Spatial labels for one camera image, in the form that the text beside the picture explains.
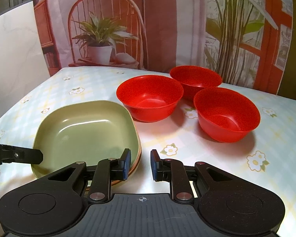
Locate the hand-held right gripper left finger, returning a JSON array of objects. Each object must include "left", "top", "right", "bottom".
[{"left": 47, "top": 149, "right": 132, "bottom": 203}]

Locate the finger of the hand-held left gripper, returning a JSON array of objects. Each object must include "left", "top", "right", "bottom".
[{"left": 0, "top": 142, "right": 44, "bottom": 166}]

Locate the red bowl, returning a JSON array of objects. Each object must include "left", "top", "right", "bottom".
[
  {"left": 169, "top": 65, "right": 223, "bottom": 102},
  {"left": 116, "top": 75, "right": 184, "bottom": 123},
  {"left": 193, "top": 87, "right": 261, "bottom": 143}
]

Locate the printed backdrop cloth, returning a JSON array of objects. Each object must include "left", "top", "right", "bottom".
[{"left": 32, "top": 0, "right": 294, "bottom": 96}]

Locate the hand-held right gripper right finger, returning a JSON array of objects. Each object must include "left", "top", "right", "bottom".
[{"left": 150, "top": 150, "right": 235, "bottom": 202}]

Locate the green square plate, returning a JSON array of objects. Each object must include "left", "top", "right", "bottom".
[{"left": 33, "top": 100, "right": 139, "bottom": 180}]

